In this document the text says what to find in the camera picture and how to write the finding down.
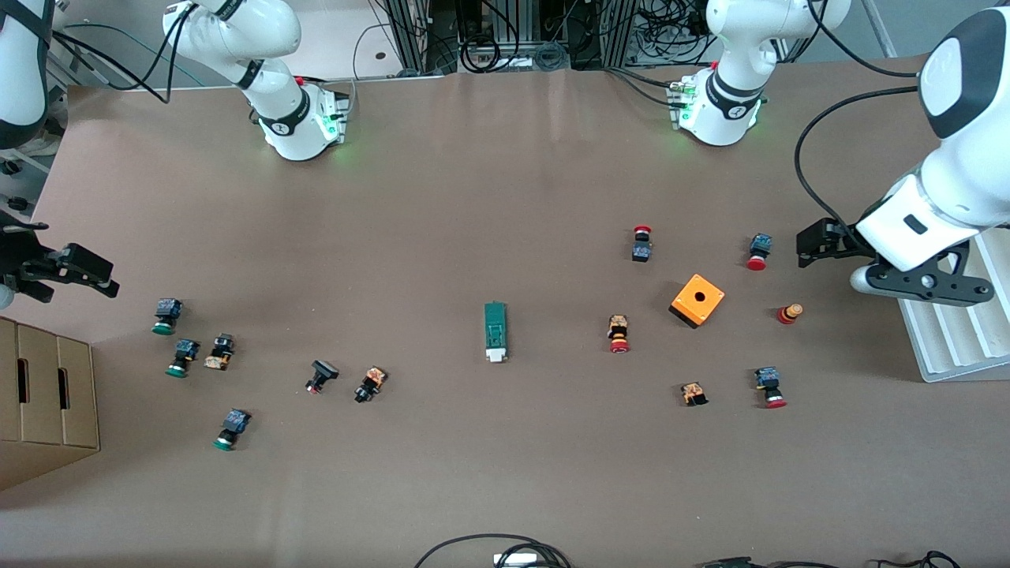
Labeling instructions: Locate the green pushbutton with blue block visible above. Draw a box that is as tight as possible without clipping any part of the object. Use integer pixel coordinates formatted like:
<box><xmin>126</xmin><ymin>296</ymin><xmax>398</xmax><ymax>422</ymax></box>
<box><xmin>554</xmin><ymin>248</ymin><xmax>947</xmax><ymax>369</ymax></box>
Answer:
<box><xmin>212</xmin><ymin>408</ymin><xmax>252</xmax><ymax>452</ymax></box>
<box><xmin>165</xmin><ymin>339</ymin><xmax>200</xmax><ymax>379</ymax></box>
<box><xmin>151</xmin><ymin>297</ymin><xmax>184</xmax><ymax>336</ymax></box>

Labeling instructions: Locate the white ridged plastic tray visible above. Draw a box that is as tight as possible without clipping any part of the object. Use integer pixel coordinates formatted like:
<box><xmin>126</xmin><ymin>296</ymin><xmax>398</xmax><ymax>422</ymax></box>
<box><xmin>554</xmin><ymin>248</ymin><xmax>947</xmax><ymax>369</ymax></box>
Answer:
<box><xmin>900</xmin><ymin>237</ymin><xmax>1010</xmax><ymax>383</ymax></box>

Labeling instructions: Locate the brown cardboard box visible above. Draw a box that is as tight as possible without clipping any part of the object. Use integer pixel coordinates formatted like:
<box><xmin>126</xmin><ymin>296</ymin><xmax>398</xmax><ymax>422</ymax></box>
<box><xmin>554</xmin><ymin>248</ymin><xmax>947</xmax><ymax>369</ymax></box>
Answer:
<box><xmin>0</xmin><ymin>317</ymin><xmax>101</xmax><ymax>491</ymax></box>

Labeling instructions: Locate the grey metal bar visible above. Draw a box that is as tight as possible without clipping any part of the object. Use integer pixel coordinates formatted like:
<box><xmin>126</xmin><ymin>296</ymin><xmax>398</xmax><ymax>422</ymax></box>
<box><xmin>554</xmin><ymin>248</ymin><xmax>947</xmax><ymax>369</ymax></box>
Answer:
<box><xmin>860</xmin><ymin>0</ymin><xmax>900</xmax><ymax>60</ymax></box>

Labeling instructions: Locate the black square pushbutton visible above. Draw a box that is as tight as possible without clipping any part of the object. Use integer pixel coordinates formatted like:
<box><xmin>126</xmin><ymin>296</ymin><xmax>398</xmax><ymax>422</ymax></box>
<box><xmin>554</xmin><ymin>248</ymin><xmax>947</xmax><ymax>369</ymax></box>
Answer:
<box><xmin>305</xmin><ymin>360</ymin><xmax>340</xmax><ymax>395</ymax></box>

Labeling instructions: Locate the black round button orange block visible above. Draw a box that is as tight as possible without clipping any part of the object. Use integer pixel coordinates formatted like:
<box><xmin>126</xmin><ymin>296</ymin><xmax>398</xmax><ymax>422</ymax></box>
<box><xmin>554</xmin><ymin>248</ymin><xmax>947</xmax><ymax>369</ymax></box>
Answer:
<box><xmin>353</xmin><ymin>366</ymin><xmax>387</xmax><ymax>405</ymax></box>

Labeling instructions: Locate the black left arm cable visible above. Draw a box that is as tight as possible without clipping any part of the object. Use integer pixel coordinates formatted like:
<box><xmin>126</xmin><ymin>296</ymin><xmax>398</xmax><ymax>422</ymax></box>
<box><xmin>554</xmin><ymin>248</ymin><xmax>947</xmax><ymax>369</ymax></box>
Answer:
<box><xmin>793</xmin><ymin>0</ymin><xmax>930</xmax><ymax>237</ymax></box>

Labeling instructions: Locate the black switch with orange block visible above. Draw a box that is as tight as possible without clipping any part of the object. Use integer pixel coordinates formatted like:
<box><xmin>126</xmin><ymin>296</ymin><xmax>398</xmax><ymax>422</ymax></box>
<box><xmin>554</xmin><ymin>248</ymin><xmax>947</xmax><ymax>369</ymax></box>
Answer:
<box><xmin>204</xmin><ymin>333</ymin><xmax>236</xmax><ymax>372</ymax></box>

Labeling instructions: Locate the orange button enclosure box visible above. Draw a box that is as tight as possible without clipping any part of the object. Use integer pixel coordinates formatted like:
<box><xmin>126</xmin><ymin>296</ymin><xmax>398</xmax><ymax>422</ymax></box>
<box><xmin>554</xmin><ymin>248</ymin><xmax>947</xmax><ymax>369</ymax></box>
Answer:
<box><xmin>669</xmin><ymin>273</ymin><xmax>725</xmax><ymax>330</ymax></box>

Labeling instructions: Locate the black cable tangle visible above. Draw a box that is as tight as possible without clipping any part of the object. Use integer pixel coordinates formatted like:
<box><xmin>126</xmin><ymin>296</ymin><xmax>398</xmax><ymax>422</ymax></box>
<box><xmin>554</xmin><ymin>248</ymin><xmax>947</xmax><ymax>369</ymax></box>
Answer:
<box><xmin>639</xmin><ymin>0</ymin><xmax>711</xmax><ymax>65</ymax></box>

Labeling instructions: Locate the aluminium frame post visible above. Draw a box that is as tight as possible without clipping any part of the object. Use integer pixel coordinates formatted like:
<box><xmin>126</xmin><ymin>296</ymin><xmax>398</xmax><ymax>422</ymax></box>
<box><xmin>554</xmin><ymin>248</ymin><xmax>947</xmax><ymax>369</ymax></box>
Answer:
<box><xmin>604</xmin><ymin>0</ymin><xmax>642</xmax><ymax>68</ymax></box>
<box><xmin>398</xmin><ymin>0</ymin><xmax>458</xmax><ymax>76</ymax></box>

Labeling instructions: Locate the thin black curly cable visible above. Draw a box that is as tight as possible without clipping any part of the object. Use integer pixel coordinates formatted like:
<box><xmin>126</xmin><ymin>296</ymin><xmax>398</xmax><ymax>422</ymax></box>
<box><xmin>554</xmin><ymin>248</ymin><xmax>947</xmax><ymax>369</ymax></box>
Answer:
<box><xmin>872</xmin><ymin>550</ymin><xmax>963</xmax><ymax>568</ymax></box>

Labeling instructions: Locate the black flat cable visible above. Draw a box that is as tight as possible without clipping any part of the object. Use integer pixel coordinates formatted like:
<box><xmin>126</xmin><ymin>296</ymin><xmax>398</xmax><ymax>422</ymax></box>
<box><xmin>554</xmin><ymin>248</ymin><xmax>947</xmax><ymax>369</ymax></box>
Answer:
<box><xmin>698</xmin><ymin>556</ymin><xmax>841</xmax><ymax>568</ymax></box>

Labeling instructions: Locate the black looped cable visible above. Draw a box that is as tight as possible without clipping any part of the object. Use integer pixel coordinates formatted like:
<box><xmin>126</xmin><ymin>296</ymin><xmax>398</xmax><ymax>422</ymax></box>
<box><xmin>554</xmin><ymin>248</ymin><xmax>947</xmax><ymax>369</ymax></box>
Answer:
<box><xmin>414</xmin><ymin>534</ymin><xmax>573</xmax><ymax>568</ymax></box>

